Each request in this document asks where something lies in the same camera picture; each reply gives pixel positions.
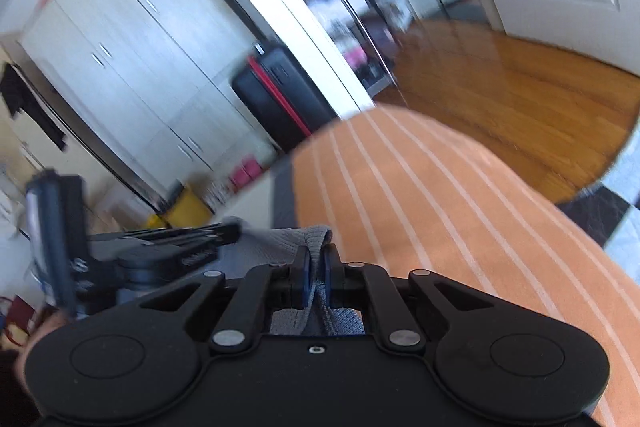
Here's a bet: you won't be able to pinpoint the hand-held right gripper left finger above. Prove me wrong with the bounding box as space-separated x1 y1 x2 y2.
140 245 313 355

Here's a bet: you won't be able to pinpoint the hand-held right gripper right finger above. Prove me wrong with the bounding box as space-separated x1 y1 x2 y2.
320 243 493 353

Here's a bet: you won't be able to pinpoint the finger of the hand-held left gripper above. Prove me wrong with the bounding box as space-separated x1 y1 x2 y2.
90 216 245 248

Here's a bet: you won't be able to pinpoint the grey knitted garment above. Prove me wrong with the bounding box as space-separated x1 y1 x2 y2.
220 224 366 338

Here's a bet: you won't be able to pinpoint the black hanging clothes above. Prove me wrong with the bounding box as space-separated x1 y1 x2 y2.
0 62 68 152

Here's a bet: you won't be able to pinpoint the person's left hand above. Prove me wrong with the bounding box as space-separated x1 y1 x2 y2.
14 309 71 390

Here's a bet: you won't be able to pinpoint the yellow bin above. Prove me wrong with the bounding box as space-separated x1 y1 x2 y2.
162 187 217 229

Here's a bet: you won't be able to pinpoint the printed striped bed blanket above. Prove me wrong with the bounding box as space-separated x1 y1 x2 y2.
200 104 640 427

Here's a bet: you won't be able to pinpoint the dark red bag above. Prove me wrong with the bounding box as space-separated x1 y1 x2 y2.
0 294 38 348

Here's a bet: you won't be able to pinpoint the black suitcase with red stripe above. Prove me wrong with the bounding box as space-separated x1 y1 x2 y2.
231 43 341 154

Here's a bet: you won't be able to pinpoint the white wardrobe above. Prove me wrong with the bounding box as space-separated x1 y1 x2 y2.
17 0 281 212

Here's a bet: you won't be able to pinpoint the black white checkered mat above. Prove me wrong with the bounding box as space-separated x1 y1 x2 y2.
555 142 640 258

